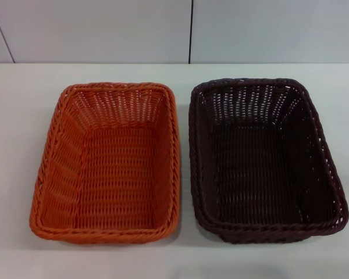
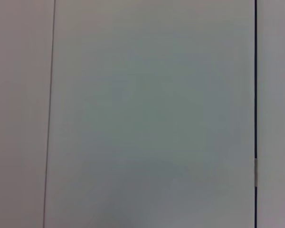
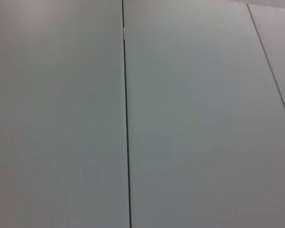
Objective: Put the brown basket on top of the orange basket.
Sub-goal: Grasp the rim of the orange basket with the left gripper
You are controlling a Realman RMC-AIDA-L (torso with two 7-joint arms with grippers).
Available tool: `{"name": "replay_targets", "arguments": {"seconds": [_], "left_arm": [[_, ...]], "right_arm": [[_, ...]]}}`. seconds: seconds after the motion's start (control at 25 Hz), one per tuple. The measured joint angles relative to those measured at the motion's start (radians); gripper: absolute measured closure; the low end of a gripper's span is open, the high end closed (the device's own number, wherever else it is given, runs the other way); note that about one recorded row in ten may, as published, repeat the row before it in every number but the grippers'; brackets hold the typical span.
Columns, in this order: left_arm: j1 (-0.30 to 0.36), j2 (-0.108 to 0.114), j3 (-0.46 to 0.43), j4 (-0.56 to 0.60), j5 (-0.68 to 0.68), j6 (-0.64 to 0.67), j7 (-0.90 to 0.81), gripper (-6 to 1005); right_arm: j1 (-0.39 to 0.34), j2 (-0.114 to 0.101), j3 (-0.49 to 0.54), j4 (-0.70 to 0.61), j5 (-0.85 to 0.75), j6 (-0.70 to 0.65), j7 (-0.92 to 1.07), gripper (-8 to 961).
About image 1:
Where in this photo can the dark brown woven plastic basket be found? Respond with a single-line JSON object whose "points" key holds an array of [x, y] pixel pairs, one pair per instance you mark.
{"points": [[259, 174]]}

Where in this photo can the orange woven plastic basket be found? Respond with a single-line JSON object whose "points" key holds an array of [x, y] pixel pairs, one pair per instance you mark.
{"points": [[119, 174]]}

